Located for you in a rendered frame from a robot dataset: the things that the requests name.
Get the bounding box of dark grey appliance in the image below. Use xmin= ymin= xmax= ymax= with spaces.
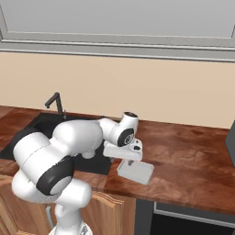
xmin=225 ymin=119 xmax=235 ymax=168

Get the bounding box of dark grey dishwasher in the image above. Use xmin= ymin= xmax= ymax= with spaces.
xmin=134 ymin=197 xmax=235 ymax=235

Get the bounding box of grey wall cupboard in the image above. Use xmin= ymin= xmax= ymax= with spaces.
xmin=0 ymin=0 xmax=235 ymax=63

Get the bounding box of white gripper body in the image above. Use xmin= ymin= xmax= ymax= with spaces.
xmin=102 ymin=141 xmax=144 ymax=162

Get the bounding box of grey cupboard door handle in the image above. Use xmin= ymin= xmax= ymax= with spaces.
xmin=45 ymin=205 xmax=55 ymax=229

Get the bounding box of white tupperware container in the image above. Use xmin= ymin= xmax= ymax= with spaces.
xmin=117 ymin=158 xmax=155 ymax=185

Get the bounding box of wooden cupboard door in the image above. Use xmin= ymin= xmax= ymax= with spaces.
xmin=80 ymin=190 xmax=138 ymax=235
xmin=0 ymin=173 xmax=61 ymax=235

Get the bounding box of black sink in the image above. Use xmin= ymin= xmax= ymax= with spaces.
xmin=0 ymin=112 xmax=113 ymax=176

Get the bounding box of black tap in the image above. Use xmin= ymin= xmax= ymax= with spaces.
xmin=44 ymin=91 xmax=68 ymax=120

